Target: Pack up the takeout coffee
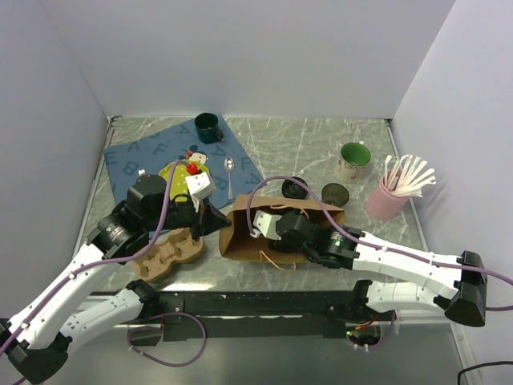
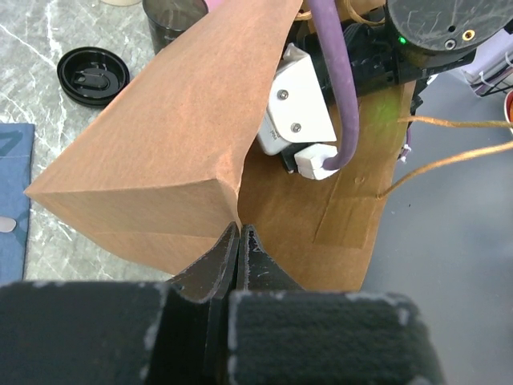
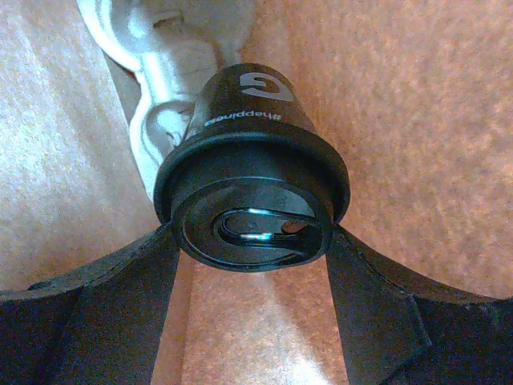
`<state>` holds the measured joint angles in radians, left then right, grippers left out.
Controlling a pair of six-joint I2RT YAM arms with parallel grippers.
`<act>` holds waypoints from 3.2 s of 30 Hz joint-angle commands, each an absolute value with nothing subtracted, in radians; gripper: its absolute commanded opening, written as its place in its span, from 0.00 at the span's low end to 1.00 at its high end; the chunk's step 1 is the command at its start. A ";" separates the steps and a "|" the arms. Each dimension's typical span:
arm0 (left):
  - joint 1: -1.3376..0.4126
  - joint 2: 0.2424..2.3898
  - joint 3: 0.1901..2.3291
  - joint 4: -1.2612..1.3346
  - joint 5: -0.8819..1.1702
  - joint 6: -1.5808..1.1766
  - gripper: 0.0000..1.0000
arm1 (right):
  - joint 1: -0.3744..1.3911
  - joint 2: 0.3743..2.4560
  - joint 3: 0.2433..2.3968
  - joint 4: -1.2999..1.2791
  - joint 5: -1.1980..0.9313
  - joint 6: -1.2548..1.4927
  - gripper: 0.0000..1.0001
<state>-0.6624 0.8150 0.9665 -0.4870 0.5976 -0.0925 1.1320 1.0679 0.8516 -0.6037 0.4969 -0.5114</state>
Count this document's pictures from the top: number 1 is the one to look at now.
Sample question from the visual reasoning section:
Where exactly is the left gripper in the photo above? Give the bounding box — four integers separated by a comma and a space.
145, 193, 232, 241

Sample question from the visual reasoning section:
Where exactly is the brown paper bag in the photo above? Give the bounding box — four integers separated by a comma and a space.
219, 194, 331, 265

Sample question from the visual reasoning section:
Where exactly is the cardboard cup carrier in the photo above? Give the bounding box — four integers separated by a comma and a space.
131, 229, 205, 283

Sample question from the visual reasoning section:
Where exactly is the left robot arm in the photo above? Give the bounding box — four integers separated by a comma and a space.
1, 172, 231, 384

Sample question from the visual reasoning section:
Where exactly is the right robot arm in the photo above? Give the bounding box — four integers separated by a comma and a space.
253, 212, 487, 327

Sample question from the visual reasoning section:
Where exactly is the yellow dotted plate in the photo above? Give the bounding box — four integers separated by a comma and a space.
170, 160, 216, 202

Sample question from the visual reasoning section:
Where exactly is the blue letter placemat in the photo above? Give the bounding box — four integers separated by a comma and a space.
103, 117, 263, 209

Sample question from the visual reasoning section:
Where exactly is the silver spoon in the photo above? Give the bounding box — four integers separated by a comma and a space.
224, 157, 235, 200

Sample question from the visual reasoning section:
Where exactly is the cartoon character coaster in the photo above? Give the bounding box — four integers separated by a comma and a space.
180, 145, 208, 164

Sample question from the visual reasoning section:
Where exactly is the white mug green inside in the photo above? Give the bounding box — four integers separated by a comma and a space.
334, 141, 371, 184

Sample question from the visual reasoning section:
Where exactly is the pink stirrer cup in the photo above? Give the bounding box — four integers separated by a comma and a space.
366, 176, 410, 221

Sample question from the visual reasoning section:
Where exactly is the dark green mug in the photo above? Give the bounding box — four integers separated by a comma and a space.
194, 112, 224, 144

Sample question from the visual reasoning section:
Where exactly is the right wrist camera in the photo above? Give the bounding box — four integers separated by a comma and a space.
251, 210, 282, 241

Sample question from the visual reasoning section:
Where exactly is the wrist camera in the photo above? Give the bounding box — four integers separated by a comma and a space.
185, 162, 216, 213
251, 210, 282, 241

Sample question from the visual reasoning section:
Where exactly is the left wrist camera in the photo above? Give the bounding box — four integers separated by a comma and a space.
185, 162, 216, 213

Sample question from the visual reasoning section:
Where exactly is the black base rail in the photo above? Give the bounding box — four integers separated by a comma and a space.
110, 292, 402, 342

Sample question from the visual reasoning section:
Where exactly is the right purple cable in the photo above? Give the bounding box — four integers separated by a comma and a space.
246, 176, 513, 312

